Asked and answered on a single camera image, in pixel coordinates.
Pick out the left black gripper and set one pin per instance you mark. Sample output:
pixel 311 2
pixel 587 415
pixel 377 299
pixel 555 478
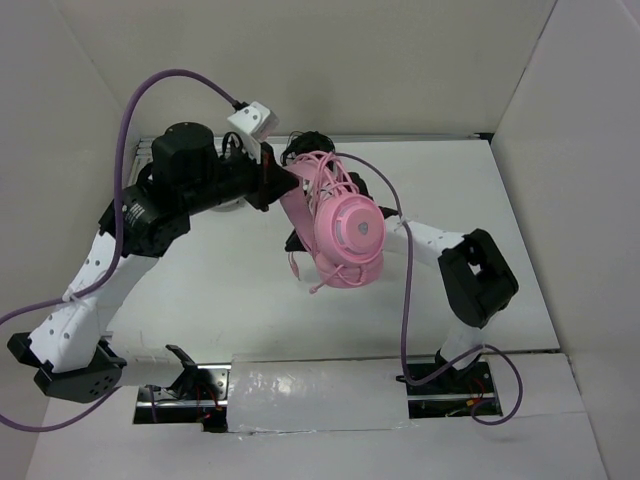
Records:
pixel 270 180

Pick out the pink wired headphones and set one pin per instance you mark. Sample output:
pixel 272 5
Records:
pixel 342 229

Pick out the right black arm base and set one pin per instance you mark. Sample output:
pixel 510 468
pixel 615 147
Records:
pixel 454 393

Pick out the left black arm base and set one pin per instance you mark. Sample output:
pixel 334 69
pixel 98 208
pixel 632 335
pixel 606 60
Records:
pixel 198 395

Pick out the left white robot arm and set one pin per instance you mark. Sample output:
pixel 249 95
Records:
pixel 187 175

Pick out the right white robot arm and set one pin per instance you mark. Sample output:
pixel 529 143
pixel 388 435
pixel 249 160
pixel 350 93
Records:
pixel 477 279

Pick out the grey white headphones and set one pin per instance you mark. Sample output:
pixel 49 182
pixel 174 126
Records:
pixel 229 206

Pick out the black wired headphones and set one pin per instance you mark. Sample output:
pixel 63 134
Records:
pixel 303 143

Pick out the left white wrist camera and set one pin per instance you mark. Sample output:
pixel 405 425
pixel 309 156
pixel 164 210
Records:
pixel 253 124

